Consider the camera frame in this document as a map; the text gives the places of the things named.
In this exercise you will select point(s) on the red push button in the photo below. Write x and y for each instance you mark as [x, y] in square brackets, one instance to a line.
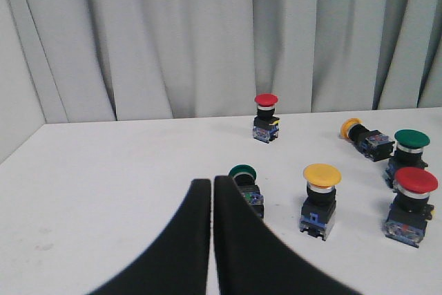
[410, 211]
[265, 124]

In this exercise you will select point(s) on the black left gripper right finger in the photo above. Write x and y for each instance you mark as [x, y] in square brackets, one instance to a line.
[251, 259]

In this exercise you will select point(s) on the green push button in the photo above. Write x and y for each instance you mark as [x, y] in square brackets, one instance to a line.
[245, 176]
[410, 144]

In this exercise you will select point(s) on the yellow push button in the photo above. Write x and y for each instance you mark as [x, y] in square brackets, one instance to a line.
[318, 210]
[374, 145]

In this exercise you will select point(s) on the green push button left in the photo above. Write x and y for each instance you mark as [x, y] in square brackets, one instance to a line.
[245, 176]

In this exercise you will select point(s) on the grey curtain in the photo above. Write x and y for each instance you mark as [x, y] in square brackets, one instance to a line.
[108, 60]

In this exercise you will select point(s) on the green push button right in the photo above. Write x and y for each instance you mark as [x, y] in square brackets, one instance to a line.
[410, 144]

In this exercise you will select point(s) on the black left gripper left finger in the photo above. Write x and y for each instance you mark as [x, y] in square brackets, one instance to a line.
[177, 260]

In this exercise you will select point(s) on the yellow push button lying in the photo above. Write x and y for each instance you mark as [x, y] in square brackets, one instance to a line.
[374, 145]

